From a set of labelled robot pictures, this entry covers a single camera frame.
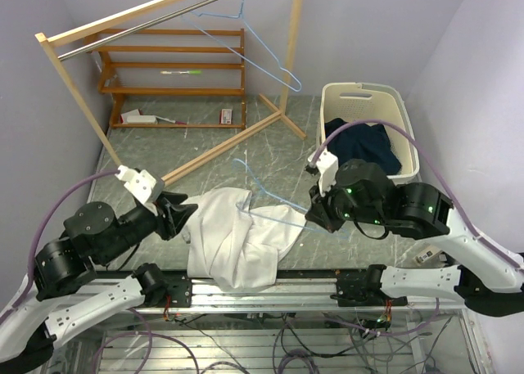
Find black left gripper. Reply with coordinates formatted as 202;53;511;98
98;187;199;263

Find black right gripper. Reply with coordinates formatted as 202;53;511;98
306;172;387;232

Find white t shirt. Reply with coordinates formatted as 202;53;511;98
181;187;305;291

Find navy blue t shirt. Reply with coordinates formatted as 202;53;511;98
327;124;402;175

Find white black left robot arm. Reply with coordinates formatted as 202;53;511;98
1;192;198;373

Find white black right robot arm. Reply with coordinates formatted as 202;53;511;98
305;160;523;318

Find white red box on shelf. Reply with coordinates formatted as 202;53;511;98
120;109;158;124

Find small red white box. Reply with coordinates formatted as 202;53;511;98
219;109;233;125

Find cream plastic laundry basket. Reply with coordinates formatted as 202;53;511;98
315;83;420;184

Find orange wooden shoe shelf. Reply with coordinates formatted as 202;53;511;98
94;29;246;130

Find metal hanging rod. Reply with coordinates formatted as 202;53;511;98
58;0;219;61

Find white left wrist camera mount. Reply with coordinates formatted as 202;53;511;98
115;165;164;205

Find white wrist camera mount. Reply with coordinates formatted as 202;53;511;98
315;150;338;196
115;165;164;205

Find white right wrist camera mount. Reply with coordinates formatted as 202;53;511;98
315;150;338;196

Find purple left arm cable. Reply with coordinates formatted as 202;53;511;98
0;169;120;326

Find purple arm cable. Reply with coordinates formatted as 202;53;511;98
313;119;524;275
0;169;120;326

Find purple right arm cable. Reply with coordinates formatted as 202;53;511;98
313;119;524;275

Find green handled brush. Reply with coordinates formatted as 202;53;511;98
160;70;202;75

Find purple cables under table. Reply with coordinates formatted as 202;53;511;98
89;295;459;374

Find wooden clothes rack frame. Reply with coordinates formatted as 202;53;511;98
35;0;307;183

